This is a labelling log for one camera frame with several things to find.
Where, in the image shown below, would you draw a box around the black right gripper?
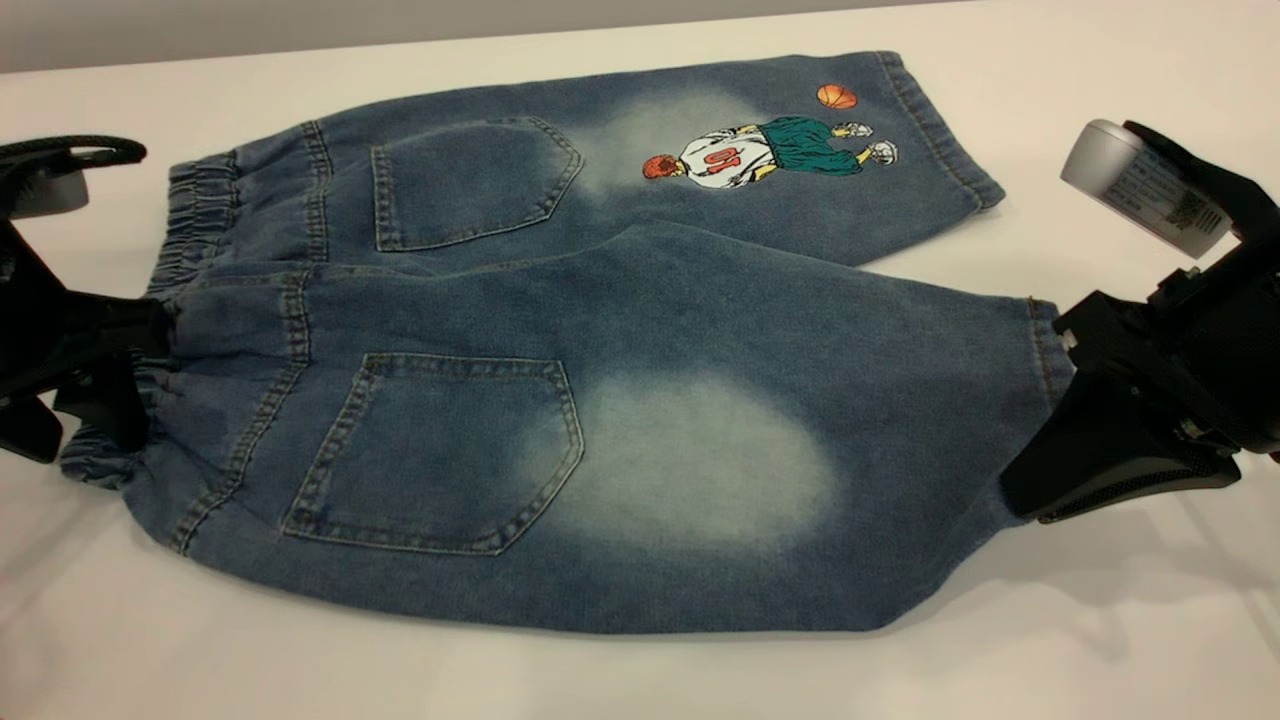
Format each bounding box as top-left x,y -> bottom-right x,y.
1000,238 -> 1280,524

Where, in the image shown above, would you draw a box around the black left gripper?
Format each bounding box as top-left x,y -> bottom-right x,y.
0,220 -> 173,464

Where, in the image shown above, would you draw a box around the blue denim pants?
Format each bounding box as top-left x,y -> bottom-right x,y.
58,50 -> 1076,636

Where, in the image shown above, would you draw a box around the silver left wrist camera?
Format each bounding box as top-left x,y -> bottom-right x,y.
8,170 -> 91,219

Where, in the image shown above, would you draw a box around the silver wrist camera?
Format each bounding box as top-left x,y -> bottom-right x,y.
8,170 -> 91,219
1060,118 -> 1236,261

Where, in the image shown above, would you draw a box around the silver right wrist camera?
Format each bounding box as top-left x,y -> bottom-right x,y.
1060,118 -> 1236,261

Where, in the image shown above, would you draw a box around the black left camera bracket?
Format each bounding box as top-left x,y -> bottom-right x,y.
0,135 -> 148,223

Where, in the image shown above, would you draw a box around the black camera bracket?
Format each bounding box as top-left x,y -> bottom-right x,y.
0,135 -> 148,223
1122,120 -> 1280,301

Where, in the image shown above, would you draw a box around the black right camera bracket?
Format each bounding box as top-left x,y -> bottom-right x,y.
1122,120 -> 1280,301

